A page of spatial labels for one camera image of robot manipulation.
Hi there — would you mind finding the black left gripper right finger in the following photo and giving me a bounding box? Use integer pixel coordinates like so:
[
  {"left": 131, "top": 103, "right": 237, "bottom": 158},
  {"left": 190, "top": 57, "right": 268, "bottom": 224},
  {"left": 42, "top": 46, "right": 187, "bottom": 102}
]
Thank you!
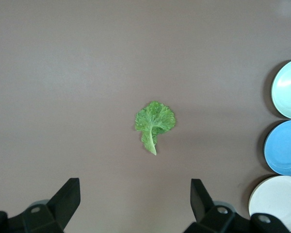
[{"left": 183, "top": 178, "right": 291, "bottom": 233}]

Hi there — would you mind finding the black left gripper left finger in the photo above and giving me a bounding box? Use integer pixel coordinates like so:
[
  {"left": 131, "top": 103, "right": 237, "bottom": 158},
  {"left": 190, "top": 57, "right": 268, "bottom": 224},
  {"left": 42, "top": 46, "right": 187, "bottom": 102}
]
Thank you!
[{"left": 0, "top": 177, "right": 81, "bottom": 233}]

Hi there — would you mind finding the green lettuce leaf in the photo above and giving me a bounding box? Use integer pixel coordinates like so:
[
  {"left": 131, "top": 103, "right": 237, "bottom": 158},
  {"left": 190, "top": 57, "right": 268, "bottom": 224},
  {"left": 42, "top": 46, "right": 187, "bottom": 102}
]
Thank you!
[{"left": 134, "top": 100, "right": 178, "bottom": 156}]

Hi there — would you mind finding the beige round plate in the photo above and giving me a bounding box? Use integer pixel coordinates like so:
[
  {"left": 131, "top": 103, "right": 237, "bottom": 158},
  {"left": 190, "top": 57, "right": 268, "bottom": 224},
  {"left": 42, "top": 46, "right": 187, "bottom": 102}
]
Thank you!
[{"left": 248, "top": 175, "right": 291, "bottom": 233}]

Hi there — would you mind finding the blue round plate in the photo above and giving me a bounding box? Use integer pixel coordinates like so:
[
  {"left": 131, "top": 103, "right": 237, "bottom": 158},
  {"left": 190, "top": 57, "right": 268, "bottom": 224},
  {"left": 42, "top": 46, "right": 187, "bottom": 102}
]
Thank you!
[{"left": 264, "top": 119, "right": 291, "bottom": 177}]

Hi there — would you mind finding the pale green round plate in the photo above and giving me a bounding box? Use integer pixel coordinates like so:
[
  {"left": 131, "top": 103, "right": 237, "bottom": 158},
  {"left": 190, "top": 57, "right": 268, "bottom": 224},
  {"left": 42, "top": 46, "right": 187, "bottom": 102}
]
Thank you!
[{"left": 271, "top": 58, "right": 291, "bottom": 120}]

